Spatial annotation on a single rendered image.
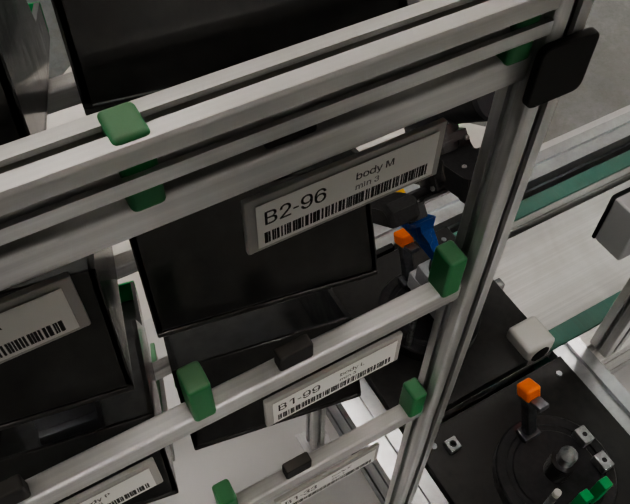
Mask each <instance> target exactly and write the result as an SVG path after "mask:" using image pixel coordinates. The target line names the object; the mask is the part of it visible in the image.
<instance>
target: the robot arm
mask: <svg viewBox="0 0 630 504"><path fill-rule="evenodd" d="M494 95H495V91H494V92H491V93H489V94H486V95H484V96H481V97H479V98H476V99H474V100H472V101H469V102H467V103H464V104H462V105H459V106H457V107H454V108H452V109H449V110H447V111H444V112H442V113H439V114H437V115H435V116H432V117H430V118H427V119H425V120H422V121H420V122H417V123H415V124H412V125H410V126H407V127H405V128H404V130H405V133H406V132H409V131H411V130H414V129H416V128H418V127H421V126H423V125H426V124H428V123H431V122H433V121H436V120H438V119H441V118H443V117H444V118H445V119H446V120H447V125H446V130H445V135H444V140H443V144H442V149H441V154H440V159H439V163H438V168H437V173H436V174H435V175H433V176H430V177H428V178H426V179H424V180H421V181H419V182H417V183H414V184H418V185H420V188H418V189H415V190H413V191H411V192H408V193H402V192H394V193H391V194H389V195H387V196H385V197H382V198H380V199H378V200H375V201H373V202H371V209H372V218H373V223H374V224H378V225H382V226H385V227H389V228H392V229H394V228H397V227H399V226H402V227H403V228H404V229H405V230H406V231H407V232H408V233H409V234H410V235H411V236H412V237H413V238H414V239H415V240H416V242H417V243H418V244H419V245H420V247H421V248H422V249H423V250H424V251H425V253H426V254H427V255H428V256H429V258H430V259H431V260H432V259H433V255H434V251H435V248H436V247H437V246H438V245H439V244H438V240H437V237H436V234H435V231H434V222H435V218H436V216H434V215H430V214H427V211H426V207H425V204H426V203H428V202H430V201H433V200H435V199H437V198H440V197H442V196H444V195H446V194H449V193H452V194H454V195H455V196H456V197H458V198H459V200H460V201H461V202H463V203H465V202H466V199H467V195H468V191H469V188H470V184H471V180H472V176H473V173H474V169H475V165H476V162H477V158H478V154H479V150H480V147H479V148H474V147H473V145H472V144H471V142H470V136H469V135H468V134H467V130H466V128H463V127H459V124H462V123H474V122H486V121H488V117H489V113H490V110H491V106H492V102H493V98H494Z"/></svg>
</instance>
